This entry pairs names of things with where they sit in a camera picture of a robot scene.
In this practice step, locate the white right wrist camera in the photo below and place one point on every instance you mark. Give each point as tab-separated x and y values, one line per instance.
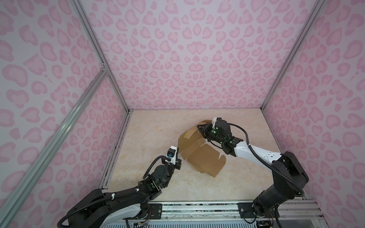
214	121

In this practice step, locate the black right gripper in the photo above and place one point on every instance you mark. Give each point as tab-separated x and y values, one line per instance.
204	131

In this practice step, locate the aluminium corner post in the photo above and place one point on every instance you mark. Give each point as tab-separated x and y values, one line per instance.
80	11
306	28

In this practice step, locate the aluminium right corner post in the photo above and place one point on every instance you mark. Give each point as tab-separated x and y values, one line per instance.
306	28

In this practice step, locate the brown cardboard box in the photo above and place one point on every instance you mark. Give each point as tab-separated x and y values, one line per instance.
195	150

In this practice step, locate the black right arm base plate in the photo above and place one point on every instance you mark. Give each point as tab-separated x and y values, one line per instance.
249	210

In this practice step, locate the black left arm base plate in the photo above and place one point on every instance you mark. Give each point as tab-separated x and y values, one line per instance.
152	211

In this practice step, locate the aluminium left corner post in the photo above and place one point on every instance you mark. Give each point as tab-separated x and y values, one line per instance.
80	11

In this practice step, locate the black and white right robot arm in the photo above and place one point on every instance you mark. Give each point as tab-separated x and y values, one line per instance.
289	177

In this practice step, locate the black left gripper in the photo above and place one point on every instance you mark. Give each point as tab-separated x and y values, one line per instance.
176	164

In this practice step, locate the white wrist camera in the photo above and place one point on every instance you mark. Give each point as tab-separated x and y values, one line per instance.
214	121
172	154

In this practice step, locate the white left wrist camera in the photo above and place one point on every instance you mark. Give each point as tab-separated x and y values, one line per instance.
172	154

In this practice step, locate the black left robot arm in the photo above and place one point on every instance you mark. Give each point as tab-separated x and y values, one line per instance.
97	208

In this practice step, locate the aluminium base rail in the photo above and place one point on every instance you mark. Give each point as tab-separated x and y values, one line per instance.
295	213

